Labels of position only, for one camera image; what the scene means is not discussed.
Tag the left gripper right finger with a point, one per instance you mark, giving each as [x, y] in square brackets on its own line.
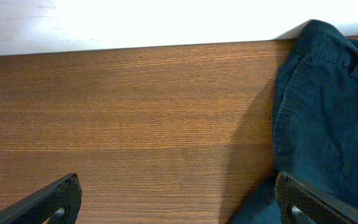
[303, 203]

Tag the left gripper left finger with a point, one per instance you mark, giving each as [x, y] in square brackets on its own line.
[58, 202]

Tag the navy blue shorts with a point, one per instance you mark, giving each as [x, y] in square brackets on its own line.
[315, 112]

